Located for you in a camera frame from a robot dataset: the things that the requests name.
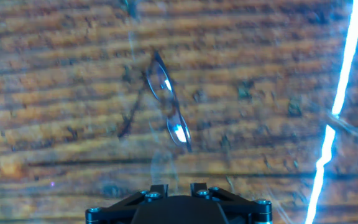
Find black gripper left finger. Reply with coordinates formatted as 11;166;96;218
85;184;169;224

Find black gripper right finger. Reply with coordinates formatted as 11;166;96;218
190;182;273;224

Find thin dark-framed glasses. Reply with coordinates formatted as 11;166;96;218
116;51;194;153

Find glossy wood-grain mat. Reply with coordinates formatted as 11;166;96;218
0;0;358;224

